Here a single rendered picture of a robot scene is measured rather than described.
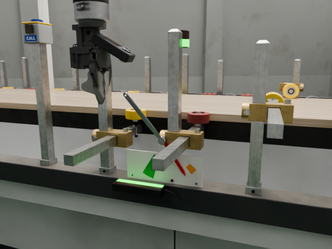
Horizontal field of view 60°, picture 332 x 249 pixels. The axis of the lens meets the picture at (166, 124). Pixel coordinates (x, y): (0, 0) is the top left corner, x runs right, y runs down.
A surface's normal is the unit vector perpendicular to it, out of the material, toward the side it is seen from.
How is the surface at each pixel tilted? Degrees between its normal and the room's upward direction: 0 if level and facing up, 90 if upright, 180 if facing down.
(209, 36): 90
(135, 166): 90
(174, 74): 90
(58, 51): 90
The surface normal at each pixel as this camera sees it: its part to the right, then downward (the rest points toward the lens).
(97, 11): 0.55, 0.17
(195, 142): -0.33, 0.18
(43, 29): 0.94, 0.07
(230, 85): 0.29, 0.19
